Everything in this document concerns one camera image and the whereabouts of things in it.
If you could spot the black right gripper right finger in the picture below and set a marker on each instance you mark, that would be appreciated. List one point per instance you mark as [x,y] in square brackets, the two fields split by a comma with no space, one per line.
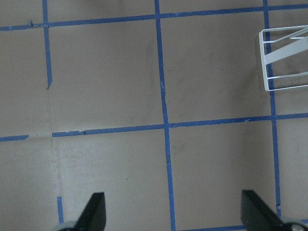
[256,214]

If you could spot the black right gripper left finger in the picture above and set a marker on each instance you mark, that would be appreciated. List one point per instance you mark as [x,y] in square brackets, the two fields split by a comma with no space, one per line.
[93,217]

